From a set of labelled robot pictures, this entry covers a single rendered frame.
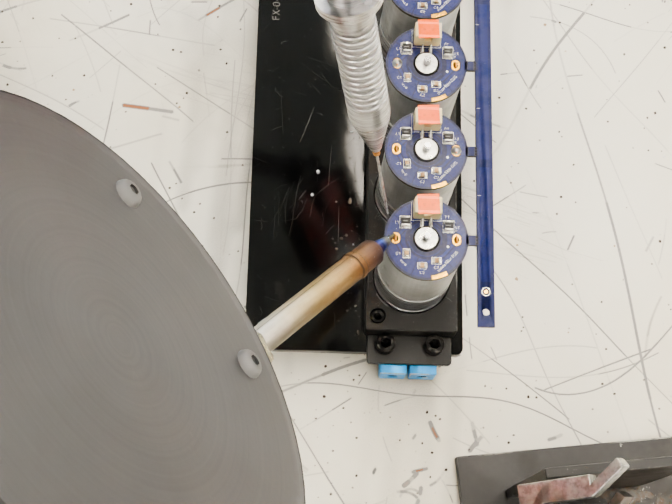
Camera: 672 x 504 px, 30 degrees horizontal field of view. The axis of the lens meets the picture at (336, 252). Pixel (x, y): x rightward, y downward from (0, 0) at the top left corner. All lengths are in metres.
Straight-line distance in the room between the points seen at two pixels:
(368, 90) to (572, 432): 0.17
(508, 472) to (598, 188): 0.11
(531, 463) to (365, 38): 0.18
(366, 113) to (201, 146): 0.14
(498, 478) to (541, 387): 0.04
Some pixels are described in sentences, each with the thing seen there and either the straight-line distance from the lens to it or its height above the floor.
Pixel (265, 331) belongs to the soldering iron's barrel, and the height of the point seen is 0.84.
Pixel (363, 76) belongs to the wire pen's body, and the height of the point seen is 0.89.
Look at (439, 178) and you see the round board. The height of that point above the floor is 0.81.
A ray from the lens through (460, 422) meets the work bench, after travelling 0.42.
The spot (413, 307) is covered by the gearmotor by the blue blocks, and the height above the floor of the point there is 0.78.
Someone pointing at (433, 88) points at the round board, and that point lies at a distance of 0.39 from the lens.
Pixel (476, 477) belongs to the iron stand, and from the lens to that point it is 0.42.
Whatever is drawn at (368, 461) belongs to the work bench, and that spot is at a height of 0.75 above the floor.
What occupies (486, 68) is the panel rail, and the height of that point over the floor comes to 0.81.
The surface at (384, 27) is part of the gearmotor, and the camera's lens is 0.42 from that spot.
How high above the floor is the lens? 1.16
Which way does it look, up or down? 74 degrees down
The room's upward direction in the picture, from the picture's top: 9 degrees clockwise
